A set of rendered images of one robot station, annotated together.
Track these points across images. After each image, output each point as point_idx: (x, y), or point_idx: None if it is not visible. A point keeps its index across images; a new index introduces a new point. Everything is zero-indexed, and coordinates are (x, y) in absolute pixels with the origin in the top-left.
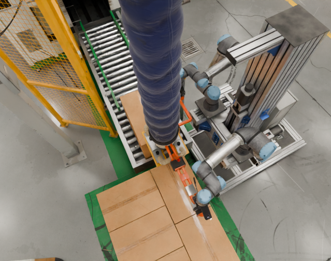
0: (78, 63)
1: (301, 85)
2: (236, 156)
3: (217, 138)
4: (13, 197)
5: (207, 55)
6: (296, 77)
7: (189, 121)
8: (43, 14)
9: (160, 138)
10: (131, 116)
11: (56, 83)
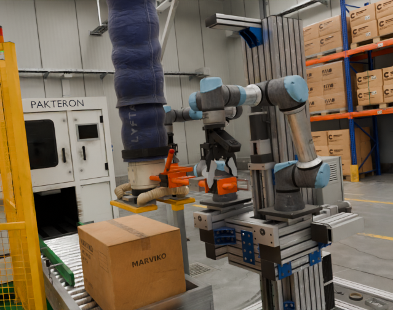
0: (27, 154)
1: (381, 275)
2: (283, 212)
3: (250, 235)
4: None
5: (224, 271)
6: (367, 270)
7: (188, 170)
8: (7, 69)
9: (139, 135)
10: (95, 232)
11: None
